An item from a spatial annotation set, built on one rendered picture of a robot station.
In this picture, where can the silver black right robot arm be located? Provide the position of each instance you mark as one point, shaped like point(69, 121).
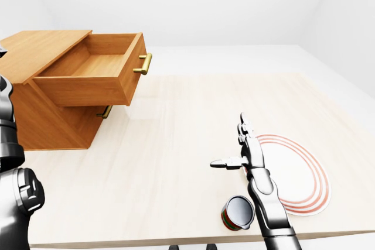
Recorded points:
point(275, 220)

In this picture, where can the red and green tin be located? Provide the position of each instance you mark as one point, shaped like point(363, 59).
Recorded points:
point(238, 210)

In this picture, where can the white plate with red rings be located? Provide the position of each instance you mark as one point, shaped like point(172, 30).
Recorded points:
point(296, 174)

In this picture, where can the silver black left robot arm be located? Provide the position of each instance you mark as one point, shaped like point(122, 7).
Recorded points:
point(14, 203)

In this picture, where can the wooden cabinet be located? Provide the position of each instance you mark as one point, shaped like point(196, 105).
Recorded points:
point(44, 121)

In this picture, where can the closed wooden drawer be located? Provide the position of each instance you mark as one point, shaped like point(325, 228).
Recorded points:
point(88, 121)

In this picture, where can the open wooden drawer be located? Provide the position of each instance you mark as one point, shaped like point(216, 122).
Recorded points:
point(88, 90)

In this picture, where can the small dark shape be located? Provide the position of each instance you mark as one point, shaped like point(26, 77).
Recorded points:
point(211, 247)
point(174, 247)

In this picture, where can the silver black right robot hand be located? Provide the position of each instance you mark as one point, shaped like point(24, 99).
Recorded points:
point(254, 156)

